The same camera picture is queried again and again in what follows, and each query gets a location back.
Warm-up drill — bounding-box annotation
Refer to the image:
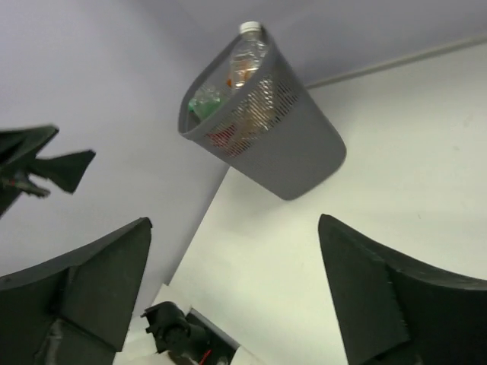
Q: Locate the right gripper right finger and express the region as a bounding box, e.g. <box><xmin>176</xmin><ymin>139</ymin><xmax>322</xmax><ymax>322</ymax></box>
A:
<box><xmin>318</xmin><ymin>214</ymin><xmax>486</xmax><ymax>365</ymax></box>

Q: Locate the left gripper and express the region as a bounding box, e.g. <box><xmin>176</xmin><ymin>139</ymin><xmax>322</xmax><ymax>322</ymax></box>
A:
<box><xmin>1</xmin><ymin>125</ymin><xmax>96</xmax><ymax>217</ymax></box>

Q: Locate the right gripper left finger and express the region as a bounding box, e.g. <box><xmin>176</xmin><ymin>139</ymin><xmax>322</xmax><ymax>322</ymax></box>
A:
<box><xmin>1</xmin><ymin>217</ymin><xmax>152</xmax><ymax>365</ymax></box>

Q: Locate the green soda bottle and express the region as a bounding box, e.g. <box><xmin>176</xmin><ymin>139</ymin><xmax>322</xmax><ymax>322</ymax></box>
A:
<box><xmin>188</xmin><ymin>85</ymin><xmax>227</xmax><ymax>121</ymax></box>

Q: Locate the clear bottle red label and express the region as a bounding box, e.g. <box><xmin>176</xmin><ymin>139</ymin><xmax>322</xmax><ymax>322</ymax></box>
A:
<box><xmin>207</xmin><ymin>125</ymin><xmax>241</xmax><ymax>154</ymax></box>

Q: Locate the tall orange juice bottle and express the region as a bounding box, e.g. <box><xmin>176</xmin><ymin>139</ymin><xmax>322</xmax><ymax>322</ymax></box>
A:
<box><xmin>229</xmin><ymin>62</ymin><xmax>275</xmax><ymax>137</ymax></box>

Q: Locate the large clear water bottle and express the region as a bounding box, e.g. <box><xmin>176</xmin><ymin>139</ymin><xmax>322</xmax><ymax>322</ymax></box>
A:
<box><xmin>230</xmin><ymin>21</ymin><xmax>268</xmax><ymax>94</ymax></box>

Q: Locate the grey mesh waste bin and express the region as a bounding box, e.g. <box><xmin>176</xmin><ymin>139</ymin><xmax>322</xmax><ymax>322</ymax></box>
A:
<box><xmin>178</xmin><ymin>24</ymin><xmax>346</xmax><ymax>200</ymax></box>

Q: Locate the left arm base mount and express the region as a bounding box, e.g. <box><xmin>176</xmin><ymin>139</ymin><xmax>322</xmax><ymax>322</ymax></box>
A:
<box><xmin>142</xmin><ymin>301</ymin><xmax>240</xmax><ymax>364</ymax></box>

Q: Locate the aluminium rail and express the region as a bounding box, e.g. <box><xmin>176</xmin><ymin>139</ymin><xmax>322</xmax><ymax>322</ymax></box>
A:
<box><xmin>305</xmin><ymin>33</ymin><xmax>486</xmax><ymax>90</ymax></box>

